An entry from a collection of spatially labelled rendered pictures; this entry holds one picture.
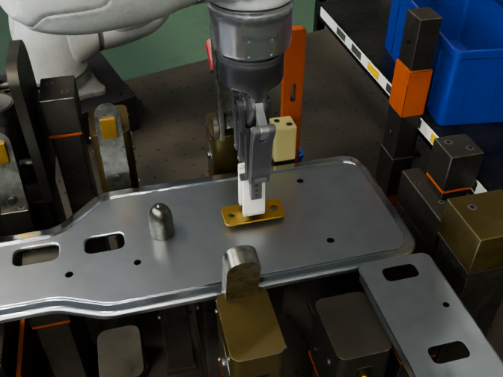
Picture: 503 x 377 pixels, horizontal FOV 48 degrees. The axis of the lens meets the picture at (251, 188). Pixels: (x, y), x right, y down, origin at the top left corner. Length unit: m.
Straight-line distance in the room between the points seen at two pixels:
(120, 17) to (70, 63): 0.96
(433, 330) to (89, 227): 0.46
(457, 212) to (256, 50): 0.33
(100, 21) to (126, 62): 2.96
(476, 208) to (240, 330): 0.34
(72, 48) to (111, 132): 0.62
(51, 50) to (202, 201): 0.72
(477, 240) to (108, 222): 0.48
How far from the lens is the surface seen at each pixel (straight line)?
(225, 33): 0.60
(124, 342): 0.68
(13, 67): 0.81
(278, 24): 0.60
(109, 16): 0.50
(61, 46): 1.43
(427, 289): 0.73
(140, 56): 3.51
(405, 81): 0.93
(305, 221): 0.79
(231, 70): 0.62
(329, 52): 1.91
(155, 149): 1.45
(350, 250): 0.75
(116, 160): 0.86
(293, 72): 0.85
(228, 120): 0.85
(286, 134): 0.85
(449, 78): 0.93
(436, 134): 0.95
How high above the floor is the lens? 1.53
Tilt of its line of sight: 40 degrees down
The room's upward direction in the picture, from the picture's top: straight up
